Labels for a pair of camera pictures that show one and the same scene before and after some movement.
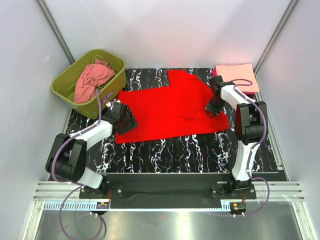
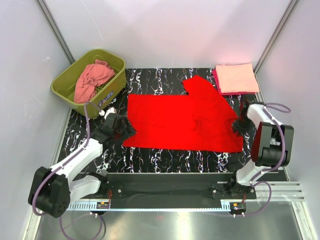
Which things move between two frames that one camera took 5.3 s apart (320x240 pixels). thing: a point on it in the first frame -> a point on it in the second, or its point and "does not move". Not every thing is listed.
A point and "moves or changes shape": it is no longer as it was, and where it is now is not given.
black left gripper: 127,122 -> 124,127
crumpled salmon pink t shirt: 94,75 does not move
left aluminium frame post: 55,29 does not move
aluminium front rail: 280,191 does not move
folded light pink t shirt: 233,72 does not move
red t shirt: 180,110 moves or changes shape
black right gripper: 215,107 -> 240,124
